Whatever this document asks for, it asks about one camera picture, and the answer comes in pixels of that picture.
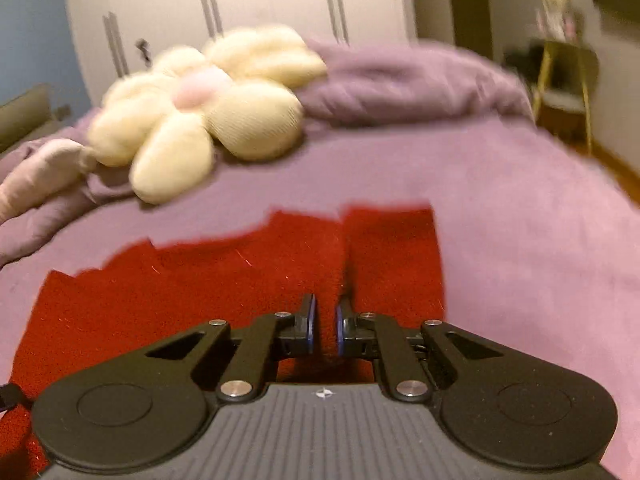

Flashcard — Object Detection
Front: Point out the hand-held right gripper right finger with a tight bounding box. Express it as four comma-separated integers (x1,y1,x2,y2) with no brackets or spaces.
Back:
334,298,505,404

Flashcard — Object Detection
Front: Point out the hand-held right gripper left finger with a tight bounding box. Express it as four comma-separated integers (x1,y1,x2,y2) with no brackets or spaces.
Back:
144,293,318,404

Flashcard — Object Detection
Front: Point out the red knit garment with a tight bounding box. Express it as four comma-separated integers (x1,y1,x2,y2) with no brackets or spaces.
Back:
9,202,447,476

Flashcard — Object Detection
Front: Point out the purple bed sheet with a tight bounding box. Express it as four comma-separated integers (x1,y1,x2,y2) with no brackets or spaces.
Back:
0,110,640,480

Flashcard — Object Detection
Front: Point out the cream flower-shaped pillow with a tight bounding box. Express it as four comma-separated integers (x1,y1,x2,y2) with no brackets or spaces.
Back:
89,24,329,206

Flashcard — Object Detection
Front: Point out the crumpled lilac duvet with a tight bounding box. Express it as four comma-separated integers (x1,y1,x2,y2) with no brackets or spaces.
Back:
0,39,537,266

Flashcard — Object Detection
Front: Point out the olive padded furniture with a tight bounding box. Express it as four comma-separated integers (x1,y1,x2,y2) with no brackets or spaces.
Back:
0,84,57,154

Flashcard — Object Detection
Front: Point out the wrapped flower bouquet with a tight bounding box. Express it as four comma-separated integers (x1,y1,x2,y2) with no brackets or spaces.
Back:
532,0,586,44

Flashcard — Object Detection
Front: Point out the black strap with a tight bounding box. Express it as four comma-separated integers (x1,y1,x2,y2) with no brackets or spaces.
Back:
0,383,31,414

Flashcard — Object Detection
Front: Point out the dark wooden door frame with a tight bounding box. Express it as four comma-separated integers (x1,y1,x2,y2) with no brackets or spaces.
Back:
446,0,495,62

